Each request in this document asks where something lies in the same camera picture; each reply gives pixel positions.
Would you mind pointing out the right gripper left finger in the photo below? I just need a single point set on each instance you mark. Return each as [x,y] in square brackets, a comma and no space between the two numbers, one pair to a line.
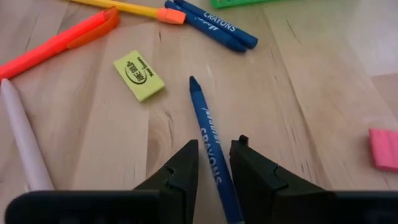
[177,186]

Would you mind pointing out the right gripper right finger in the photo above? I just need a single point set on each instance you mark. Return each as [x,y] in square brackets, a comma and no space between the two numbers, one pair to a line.
[264,193]

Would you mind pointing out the blue crayon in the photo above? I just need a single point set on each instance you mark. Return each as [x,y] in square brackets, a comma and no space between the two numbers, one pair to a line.
[230,28]
[211,143]
[214,32]

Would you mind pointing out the yellow eraser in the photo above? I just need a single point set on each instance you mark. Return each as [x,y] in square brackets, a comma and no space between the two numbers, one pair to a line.
[138,76]

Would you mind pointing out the pink eraser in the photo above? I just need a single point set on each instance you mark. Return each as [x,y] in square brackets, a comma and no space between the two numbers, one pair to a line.
[385,149]

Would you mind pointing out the white pen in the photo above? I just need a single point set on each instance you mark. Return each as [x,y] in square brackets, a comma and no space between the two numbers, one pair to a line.
[21,133]

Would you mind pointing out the yellow pencil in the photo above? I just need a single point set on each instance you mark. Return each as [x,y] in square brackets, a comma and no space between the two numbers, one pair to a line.
[140,9]

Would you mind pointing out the neon orange highlighter pen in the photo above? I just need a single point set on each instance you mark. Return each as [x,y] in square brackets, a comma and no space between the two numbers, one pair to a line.
[46,46]

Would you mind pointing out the green slotted plastic bin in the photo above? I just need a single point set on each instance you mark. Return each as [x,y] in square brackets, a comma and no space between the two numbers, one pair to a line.
[236,3]

